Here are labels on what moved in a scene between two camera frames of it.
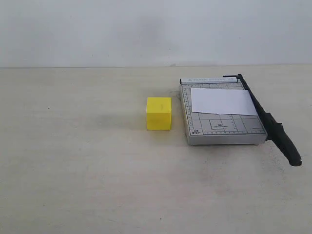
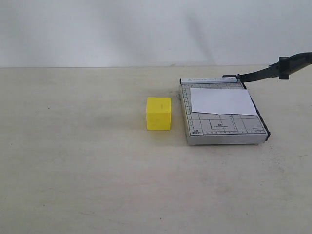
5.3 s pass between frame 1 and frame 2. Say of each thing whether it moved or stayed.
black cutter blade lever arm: moved
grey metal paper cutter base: stayed
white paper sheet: stayed
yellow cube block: stayed
